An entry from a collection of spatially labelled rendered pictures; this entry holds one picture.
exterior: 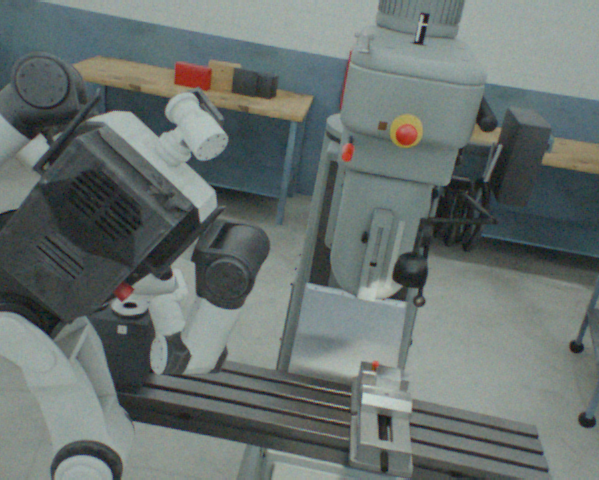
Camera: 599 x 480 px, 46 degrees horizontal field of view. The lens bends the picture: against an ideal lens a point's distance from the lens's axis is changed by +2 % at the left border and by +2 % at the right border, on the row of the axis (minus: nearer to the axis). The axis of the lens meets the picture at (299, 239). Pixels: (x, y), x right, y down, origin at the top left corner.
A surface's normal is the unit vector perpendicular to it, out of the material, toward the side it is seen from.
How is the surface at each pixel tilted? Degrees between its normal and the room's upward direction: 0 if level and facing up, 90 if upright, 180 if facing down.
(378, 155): 90
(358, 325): 63
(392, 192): 90
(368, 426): 0
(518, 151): 90
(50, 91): 75
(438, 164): 90
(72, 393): 115
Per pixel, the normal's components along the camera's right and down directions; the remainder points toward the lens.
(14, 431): 0.15, -0.91
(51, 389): 0.04, 0.76
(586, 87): -0.12, 0.38
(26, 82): 0.16, 0.17
